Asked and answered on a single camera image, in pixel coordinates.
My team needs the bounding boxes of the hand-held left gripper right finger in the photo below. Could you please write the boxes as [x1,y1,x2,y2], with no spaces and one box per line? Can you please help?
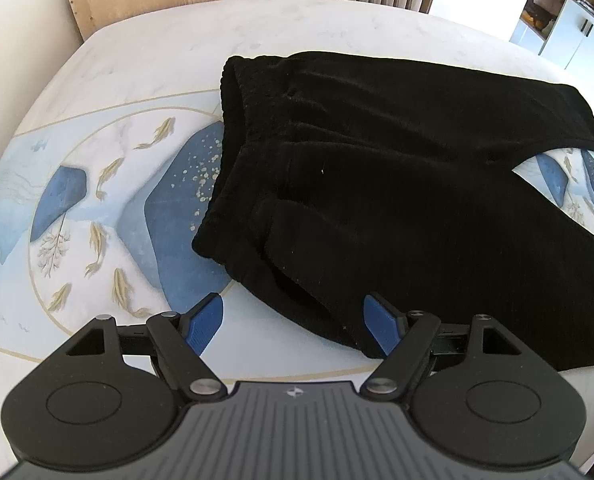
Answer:
[360,292,530,401]

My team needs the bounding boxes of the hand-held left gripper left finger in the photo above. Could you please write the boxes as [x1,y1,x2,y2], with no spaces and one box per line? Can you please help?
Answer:
[66,292,228,401]

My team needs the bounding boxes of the black shorts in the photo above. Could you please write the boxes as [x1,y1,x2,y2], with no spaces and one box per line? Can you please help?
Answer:
[191,51,594,373]

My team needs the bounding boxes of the printed fish tablecloth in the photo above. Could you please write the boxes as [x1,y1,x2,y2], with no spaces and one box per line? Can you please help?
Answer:
[0,0,594,480]

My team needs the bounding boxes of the white cabinet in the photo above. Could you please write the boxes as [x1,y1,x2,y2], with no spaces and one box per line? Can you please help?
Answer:
[509,0,594,78]

